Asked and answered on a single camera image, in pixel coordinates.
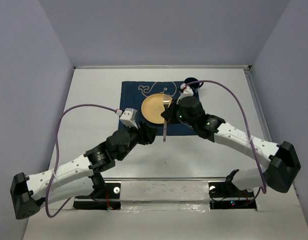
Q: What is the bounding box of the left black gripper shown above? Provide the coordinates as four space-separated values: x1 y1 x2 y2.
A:
116 121 159 161

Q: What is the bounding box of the fork with pink handle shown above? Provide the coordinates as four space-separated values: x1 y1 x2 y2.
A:
163 94 171 142

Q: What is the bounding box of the yellow plate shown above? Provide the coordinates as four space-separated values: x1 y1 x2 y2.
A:
141 93 172 125

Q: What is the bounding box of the dark blue cup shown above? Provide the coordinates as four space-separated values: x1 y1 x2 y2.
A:
184 77 204 94

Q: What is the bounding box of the dark blue cloth placemat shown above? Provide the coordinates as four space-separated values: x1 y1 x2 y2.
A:
120 81 196 136

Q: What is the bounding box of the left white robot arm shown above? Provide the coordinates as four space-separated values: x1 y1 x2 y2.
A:
10 122 157 220

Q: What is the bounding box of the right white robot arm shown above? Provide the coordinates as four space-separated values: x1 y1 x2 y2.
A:
161 96 301 196

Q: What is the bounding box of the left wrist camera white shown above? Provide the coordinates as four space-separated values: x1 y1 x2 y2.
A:
115 108 138 129

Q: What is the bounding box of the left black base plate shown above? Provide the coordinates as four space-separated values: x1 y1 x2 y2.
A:
73 181 121 211

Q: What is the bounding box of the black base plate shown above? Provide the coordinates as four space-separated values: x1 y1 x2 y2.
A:
73 181 121 211
209 182 257 210

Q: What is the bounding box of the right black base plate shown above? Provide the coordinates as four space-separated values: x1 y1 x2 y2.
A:
209 182 257 210

